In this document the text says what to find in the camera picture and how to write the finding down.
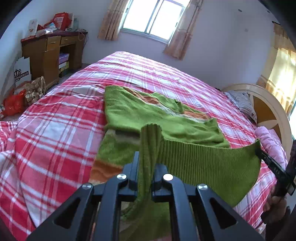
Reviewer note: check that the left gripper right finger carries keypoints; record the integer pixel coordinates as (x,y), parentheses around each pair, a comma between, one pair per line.
(197,212)

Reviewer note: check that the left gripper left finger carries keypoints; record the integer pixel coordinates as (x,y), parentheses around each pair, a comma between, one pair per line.
(92,212)

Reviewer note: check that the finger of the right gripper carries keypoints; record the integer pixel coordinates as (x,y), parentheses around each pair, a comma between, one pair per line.
(273,165)

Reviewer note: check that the green striped knit sweater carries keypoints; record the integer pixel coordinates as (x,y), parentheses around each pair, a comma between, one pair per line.
(165,131)

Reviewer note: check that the right hand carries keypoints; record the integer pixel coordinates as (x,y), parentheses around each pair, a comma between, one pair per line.
(274,208)

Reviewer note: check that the pink blanket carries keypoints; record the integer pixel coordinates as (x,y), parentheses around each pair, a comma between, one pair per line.
(272,145)

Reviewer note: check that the cream wooden headboard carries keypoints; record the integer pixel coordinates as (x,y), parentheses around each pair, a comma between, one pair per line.
(269,112)

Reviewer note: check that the striped pillow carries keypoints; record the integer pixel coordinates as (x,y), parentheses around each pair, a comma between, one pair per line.
(242,100)

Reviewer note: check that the red plaid bed sheet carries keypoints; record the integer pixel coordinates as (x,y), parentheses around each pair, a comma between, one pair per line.
(49,151)

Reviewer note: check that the yellow curtain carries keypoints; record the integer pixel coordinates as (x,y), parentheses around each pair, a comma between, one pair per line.
(278,75)

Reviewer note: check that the red plastic bag on floor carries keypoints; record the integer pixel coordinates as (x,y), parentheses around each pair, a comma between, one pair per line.
(14,104)

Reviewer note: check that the patterned bag on floor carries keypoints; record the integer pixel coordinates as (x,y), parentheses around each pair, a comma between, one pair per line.
(34,90)

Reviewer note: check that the stacked boxes in desk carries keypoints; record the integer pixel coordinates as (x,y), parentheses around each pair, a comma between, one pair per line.
(63,62)

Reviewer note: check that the white paper shopping bag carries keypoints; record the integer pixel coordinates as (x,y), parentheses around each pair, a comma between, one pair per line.
(22,71)

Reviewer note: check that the right beige window curtain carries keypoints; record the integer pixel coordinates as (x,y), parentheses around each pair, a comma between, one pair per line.
(181,38)

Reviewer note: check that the beige window curtain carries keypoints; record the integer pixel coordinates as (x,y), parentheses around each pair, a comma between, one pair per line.
(181,38)
(112,20)

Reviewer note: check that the wooden desk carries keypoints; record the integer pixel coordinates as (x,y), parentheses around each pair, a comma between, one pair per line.
(44,53)

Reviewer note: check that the left beige window curtain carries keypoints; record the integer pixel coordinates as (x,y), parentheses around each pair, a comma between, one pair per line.
(112,20)

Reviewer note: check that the red gift bag on desk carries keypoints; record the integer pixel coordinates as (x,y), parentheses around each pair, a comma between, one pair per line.
(62,21)

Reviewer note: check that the white card on desk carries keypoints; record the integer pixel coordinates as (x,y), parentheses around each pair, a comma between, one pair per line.
(32,28)

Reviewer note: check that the window with frame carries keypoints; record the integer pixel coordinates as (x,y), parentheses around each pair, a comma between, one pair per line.
(154,19)

